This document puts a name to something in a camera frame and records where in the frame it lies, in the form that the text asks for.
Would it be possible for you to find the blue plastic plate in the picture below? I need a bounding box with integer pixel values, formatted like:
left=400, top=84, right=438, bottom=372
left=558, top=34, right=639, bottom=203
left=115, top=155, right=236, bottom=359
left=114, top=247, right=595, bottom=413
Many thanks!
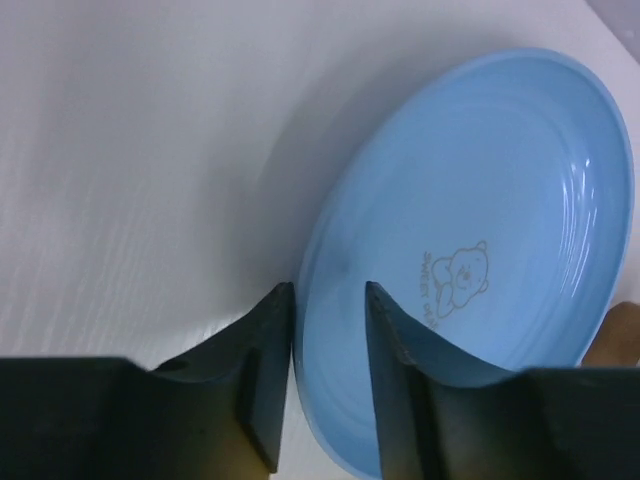
left=294, top=49, right=635, bottom=479

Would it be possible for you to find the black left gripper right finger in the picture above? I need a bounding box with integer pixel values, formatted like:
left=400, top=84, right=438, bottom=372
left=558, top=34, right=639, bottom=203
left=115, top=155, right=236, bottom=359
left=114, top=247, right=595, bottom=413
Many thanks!
left=365, top=282, right=639, bottom=479

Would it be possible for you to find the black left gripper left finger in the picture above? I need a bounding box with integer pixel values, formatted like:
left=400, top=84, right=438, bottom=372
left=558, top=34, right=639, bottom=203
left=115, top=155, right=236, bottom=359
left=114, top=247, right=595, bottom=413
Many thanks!
left=1, top=283, right=294, bottom=479

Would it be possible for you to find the metal cup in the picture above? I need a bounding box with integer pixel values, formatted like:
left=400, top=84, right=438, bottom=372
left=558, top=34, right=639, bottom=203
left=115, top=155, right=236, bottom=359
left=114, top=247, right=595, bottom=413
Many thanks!
left=581, top=302, right=640, bottom=367

